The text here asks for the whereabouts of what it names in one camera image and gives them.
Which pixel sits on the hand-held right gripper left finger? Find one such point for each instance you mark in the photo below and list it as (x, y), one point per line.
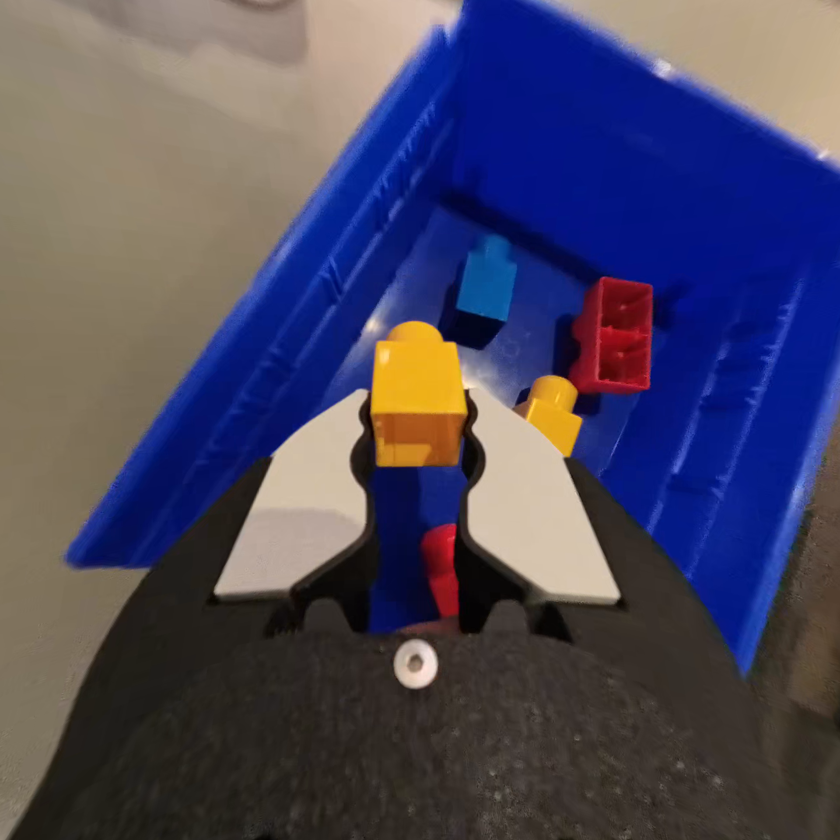
(302, 512)

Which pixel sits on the red mega block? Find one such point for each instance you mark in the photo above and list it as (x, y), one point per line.
(441, 564)
(613, 334)

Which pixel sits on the yellow mega block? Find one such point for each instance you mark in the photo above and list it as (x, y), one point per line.
(417, 387)
(551, 420)

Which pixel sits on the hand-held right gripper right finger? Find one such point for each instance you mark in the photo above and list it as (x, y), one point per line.
(538, 518)

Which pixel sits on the blue mega block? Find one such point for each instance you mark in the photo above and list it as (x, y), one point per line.
(485, 289)

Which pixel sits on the blue storage bin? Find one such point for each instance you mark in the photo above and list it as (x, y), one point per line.
(590, 131)

